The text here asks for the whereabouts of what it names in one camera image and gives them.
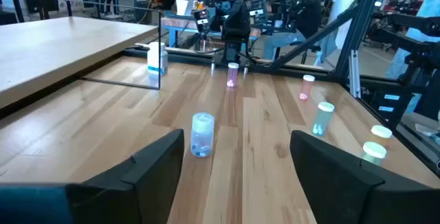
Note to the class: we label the red pill bottle white cap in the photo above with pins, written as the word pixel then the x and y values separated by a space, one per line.
pixel 306 87

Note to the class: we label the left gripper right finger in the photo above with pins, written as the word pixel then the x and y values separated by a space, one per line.
pixel 343 189

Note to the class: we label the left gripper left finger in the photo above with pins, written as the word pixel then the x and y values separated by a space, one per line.
pixel 137 189

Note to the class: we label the silver metal bracket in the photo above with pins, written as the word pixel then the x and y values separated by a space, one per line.
pixel 354 74

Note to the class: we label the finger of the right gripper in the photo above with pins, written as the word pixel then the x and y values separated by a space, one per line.
pixel 245 73
pixel 212 69

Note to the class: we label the black device white label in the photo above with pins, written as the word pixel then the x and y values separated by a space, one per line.
pixel 201 21
pixel 258 11

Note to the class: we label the clear bluish pill bottle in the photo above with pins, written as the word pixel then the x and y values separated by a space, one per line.
pixel 202 134

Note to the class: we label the wooden shelf black metal frame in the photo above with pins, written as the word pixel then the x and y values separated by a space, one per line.
pixel 51 45

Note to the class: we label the white paper sheet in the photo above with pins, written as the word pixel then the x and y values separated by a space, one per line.
pixel 185 7

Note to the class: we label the large white bottle blue label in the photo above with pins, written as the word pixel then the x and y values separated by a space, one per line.
pixel 156 57

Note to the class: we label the black equipment stand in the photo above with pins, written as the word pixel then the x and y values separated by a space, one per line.
pixel 423 45

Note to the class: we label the pink pill bottle white cap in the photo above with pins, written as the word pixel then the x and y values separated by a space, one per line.
pixel 232 75

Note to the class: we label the black stool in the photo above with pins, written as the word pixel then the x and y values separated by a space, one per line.
pixel 306 50

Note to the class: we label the person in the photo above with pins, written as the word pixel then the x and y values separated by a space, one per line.
pixel 304 14

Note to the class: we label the light blue plastic sheet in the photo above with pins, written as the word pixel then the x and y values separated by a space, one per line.
pixel 426 11

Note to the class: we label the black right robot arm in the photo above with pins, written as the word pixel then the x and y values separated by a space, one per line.
pixel 237 18

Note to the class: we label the black aluminium table frame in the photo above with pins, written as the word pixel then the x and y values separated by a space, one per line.
pixel 357 28

